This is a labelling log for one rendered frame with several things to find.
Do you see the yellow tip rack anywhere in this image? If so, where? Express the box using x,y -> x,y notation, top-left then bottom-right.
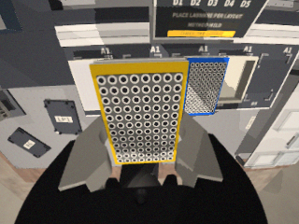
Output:
89,57 -> 189,164

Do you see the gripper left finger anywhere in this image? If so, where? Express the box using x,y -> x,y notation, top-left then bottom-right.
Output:
14,115 -> 112,224

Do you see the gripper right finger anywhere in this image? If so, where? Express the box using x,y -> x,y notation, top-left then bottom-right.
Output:
175,110 -> 268,224

